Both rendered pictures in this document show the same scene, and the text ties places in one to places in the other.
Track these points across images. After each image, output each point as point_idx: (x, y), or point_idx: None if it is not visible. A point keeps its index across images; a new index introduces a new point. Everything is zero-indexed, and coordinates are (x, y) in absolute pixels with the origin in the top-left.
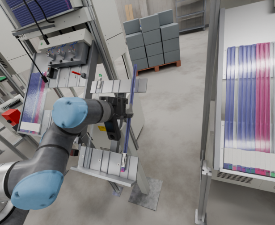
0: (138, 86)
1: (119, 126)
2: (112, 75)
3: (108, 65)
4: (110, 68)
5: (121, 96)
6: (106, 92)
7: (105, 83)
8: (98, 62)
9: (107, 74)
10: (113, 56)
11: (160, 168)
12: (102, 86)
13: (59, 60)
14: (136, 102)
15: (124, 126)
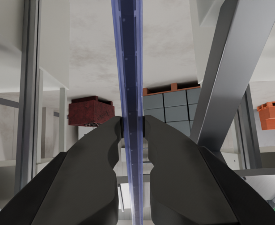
0: (119, 197)
1: (237, 6)
2: (241, 133)
3: (247, 162)
4: (244, 152)
5: (204, 141)
6: (273, 175)
7: (265, 194)
8: None
9: (254, 140)
10: (231, 160)
11: None
12: None
13: None
14: (201, 47)
15: (206, 7)
